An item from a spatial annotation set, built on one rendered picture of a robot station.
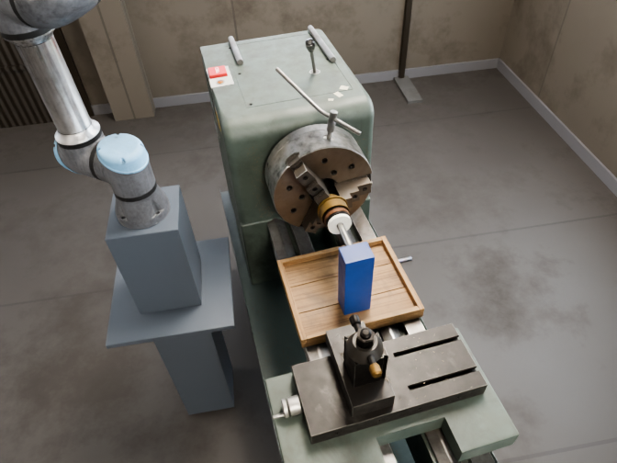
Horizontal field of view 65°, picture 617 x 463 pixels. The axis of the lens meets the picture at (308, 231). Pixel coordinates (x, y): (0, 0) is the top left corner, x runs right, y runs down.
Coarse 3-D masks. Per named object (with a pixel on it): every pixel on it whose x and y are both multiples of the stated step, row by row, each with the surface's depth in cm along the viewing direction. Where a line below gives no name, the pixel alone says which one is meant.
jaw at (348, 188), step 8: (360, 176) 148; (368, 176) 149; (336, 184) 147; (344, 184) 146; (352, 184) 146; (360, 184) 146; (368, 184) 146; (336, 192) 147; (344, 192) 144; (352, 192) 144; (360, 192) 147; (368, 192) 148; (352, 200) 146
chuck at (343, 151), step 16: (288, 144) 143; (304, 144) 140; (320, 144) 138; (336, 144) 139; (352, 144) 143; (304, 160) 138; (320, 160) 140; (336, 160) 141; (352, 160) 143; (272, 176) 145; (288, 176) 141; (320, 176) 144; (336, 176) 146; (352, 176) 147; (272, 192) 145; (288, 192) 145; (304, 192) 146; (288, 208) 149; (304, 208) 151; (352, 208) 157
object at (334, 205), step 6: (330, 198) 139; (336, 198) 139; (342, 198) 141; (324, 204) 139; (330, 204) 138; (336, 204) 138; (342, 204) 138; (318, 210) 141; (324, 210) 138; (330, 210) 138; (336, 210) 136; (342, 210) 137; (348, 210) 140; (324, 216) 139; (330, 216) 136; (324, 222) 139
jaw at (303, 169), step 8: (288, 160) 140; (296, 160) 138; (296, 168) 139; (304, 168) 137; (296, 176) 137; (304, 176) 137; (312, 176) 138; (304, 184) 139; (312, 184) 138; (320, 184) 140; (312, 192) 139; (320, 192) 139; (328, 192) 142; (320, 200) 140
